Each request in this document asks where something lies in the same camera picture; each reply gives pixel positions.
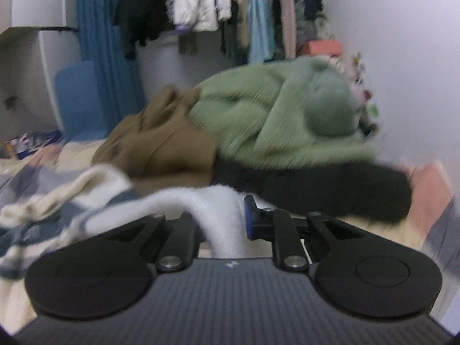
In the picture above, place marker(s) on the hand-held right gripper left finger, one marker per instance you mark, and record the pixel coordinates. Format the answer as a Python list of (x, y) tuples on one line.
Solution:
[(185, 230)]

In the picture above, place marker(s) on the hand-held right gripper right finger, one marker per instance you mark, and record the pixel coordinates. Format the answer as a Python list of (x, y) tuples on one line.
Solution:
[(250, 219)]

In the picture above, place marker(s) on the white fleece garment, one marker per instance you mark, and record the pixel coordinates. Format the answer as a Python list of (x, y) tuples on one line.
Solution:
[(222, 215)]

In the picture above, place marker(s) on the dark hanging clothes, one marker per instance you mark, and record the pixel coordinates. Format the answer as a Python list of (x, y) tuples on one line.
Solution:
[(311, 3)]

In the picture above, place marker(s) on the black garment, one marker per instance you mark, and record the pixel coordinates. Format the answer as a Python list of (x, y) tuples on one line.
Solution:
[(323, 187)]

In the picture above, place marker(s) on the brown printed garment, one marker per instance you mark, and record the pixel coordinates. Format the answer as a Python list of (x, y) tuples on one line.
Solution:
[(172, 151)]

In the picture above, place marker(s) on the green fleece garment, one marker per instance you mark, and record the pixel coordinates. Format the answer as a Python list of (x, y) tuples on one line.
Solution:
[(273, 115)]

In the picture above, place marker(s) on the blue plastic chair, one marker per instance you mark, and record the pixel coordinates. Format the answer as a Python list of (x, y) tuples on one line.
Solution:
[(79, 104)]

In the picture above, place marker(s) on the floral printed cloth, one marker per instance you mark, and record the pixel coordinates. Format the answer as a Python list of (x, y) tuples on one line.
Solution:
[(361, 86)]

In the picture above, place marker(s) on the colourful printed box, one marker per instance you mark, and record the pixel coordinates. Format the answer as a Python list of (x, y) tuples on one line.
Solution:
[(32, 142)]

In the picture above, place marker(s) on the pink box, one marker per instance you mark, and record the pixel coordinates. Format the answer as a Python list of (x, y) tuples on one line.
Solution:
[(320, 47)]

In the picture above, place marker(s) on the light blue hanging garment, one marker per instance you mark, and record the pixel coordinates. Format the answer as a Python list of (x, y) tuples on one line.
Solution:
[(260, 18)]

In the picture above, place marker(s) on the blue curtain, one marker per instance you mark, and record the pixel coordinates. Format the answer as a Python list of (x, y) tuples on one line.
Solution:
[(97, 43)]

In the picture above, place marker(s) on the pink hanging garment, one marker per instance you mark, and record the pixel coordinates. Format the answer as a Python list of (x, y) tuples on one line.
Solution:
[(285, 10)]

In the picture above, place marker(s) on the tan hanging garment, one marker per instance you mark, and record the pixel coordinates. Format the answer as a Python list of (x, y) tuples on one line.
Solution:
[(240, 3)]

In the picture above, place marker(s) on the white puffer jacket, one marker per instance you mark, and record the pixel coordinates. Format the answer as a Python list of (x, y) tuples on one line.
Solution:
[(190, 0)]

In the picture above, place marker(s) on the black hanging jacket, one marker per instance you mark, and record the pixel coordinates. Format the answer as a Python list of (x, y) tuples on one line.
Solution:
[(140, 7)]

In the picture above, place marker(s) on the white cabinet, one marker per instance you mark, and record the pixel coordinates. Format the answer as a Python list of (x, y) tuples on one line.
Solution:
[(28, 0)]

